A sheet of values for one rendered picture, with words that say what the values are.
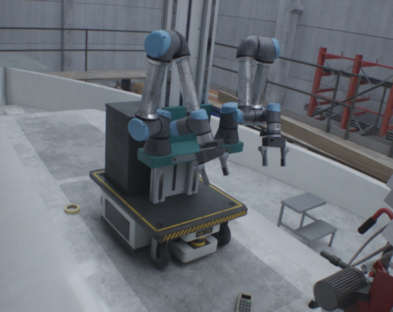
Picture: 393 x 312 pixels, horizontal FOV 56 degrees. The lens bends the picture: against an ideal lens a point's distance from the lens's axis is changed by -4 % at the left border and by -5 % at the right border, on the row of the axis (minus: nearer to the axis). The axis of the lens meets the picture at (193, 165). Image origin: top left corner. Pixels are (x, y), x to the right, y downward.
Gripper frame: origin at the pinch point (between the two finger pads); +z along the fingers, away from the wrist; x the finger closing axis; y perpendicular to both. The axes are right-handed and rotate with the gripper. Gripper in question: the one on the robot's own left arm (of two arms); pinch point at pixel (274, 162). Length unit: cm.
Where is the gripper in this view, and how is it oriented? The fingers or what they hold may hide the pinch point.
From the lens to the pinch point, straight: 205.9
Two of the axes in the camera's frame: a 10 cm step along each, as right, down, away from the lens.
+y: 5.3, -0.2, -8.5
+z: 0.0, 10.0, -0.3
